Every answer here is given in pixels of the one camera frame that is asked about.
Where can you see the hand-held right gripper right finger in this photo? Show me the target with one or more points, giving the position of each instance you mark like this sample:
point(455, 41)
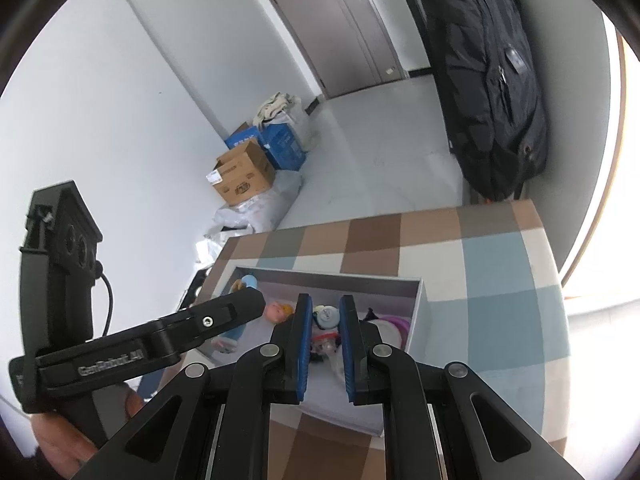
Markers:
point(347, 350)

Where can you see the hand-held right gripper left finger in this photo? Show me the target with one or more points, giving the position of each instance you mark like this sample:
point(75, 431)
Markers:
point(302, 350)

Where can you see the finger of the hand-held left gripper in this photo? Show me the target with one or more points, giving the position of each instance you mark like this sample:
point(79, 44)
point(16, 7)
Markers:
point(215, 317)

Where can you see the red cartoon hair clip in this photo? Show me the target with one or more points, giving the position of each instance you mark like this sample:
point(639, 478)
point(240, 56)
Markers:
point(325, 342)

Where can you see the pink pig hair clip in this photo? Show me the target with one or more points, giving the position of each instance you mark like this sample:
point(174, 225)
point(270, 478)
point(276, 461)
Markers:
point(274, 312)

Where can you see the grey cardboard storage box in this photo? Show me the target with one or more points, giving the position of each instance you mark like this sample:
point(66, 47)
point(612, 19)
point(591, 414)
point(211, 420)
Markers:
point(400, 290)

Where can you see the person's left hand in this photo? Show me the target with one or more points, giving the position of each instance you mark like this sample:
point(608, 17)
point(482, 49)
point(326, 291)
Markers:
point(60, 440)

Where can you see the black white sandal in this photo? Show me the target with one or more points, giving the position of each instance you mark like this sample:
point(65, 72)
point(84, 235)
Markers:
point(192, 287)

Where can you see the black hair clip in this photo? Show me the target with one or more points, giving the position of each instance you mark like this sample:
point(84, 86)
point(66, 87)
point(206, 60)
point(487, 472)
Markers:
point(368, 314)

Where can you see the crumpled plastic bags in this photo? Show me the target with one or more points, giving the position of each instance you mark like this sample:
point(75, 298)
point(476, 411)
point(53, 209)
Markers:
point(255, 210)

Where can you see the brown cardboard box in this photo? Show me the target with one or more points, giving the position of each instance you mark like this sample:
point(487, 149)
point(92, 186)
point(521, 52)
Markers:
point(245, 175)

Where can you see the checkered tablecloth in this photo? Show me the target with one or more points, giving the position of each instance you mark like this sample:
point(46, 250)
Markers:
point(500, 285)

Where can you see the blue carton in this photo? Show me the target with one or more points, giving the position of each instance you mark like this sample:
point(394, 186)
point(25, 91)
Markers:
point(285, 145)
point(242, 137)

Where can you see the black backpack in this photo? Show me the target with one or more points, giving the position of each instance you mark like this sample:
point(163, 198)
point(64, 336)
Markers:
point(485, 85)

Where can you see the grey door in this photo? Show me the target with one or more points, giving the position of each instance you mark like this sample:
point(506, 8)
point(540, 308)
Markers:
point(330, 25)

